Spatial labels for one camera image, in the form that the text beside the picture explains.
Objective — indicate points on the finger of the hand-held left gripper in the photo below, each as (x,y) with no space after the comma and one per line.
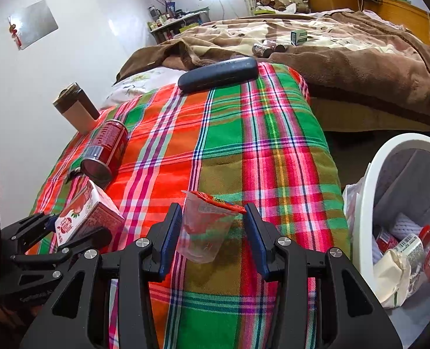
(22,231)
(87,238)

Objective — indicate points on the wooden headboard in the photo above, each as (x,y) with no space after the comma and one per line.
(407,14)

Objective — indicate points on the red drink can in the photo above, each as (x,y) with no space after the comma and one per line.
(107,141)

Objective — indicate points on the brown thermos flask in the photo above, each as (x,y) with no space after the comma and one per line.
(76,116)

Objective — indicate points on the brown fleece blanket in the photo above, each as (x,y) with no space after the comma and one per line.
(364,69)

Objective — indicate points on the brown plush toy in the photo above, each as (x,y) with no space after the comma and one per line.
(269,0)

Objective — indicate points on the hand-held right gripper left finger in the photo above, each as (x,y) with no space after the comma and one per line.
(171,241)

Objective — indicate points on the small green white box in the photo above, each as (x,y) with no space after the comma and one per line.
(298,37)

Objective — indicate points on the red white drink carton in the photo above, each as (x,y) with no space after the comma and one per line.
(91,211)

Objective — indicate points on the printed paper bag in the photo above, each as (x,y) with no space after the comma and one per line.
(393,276)

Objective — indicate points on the red hanging ornament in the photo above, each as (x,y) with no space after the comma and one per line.
(14,31)

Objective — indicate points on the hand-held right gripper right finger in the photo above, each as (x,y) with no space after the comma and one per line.
(255,241)

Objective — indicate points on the group of cosmetic bottles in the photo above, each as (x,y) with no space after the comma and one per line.
(164,18)

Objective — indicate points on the white plastic bin liner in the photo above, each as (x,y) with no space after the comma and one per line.
(353,200)

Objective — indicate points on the small shelf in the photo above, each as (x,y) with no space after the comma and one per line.
(185,23)

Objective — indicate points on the white blue milk carton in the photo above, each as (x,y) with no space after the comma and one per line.
(409,245)

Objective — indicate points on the small dark bottle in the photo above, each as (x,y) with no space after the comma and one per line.
(265,49)

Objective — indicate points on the white foam net sleeve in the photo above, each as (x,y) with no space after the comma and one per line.
(407,221)

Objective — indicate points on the silver wall plate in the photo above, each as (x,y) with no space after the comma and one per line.
(36,25)

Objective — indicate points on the clear plastic cup red lid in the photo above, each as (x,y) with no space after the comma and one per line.
(204,232)

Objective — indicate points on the dark blue glasses case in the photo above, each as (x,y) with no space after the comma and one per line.
(218,74)

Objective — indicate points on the white mesh bin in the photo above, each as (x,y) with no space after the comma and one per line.
(364,218)

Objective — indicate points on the colourful plaid cloth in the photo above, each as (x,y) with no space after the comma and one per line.
(236,145)

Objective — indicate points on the white floral sheet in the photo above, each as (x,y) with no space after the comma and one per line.
(138,83)

